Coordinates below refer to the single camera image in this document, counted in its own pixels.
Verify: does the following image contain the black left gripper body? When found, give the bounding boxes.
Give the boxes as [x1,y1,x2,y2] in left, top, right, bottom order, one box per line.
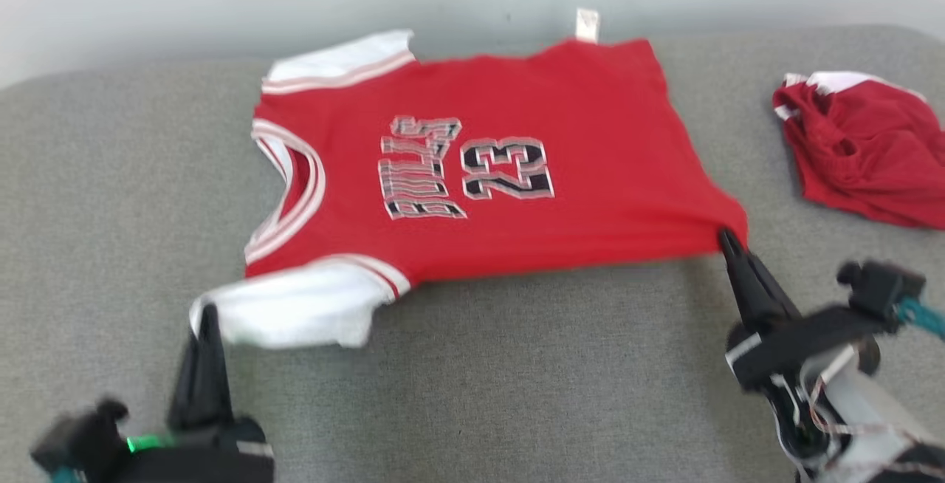
[111,417,275,483]

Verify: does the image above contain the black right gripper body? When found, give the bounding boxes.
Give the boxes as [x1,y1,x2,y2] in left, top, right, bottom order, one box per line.
[726,306,884,393]

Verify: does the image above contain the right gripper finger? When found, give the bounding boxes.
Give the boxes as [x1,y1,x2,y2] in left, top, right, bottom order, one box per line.
[718,229,773,337]
[724,228,803,329]

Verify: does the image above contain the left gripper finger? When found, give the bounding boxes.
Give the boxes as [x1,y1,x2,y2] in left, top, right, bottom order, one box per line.
[203,304,234,429]
[168,304,210,429]

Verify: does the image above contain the red basketball shorts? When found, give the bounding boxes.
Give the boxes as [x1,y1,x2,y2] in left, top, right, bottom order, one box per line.
[772,71,945,231]

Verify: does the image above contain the red basketball jersey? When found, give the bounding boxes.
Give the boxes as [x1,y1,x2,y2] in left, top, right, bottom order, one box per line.
[188,9,750,351]

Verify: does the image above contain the grey fabric sofa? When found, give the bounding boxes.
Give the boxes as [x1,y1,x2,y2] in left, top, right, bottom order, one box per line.
[0,24,945,483]

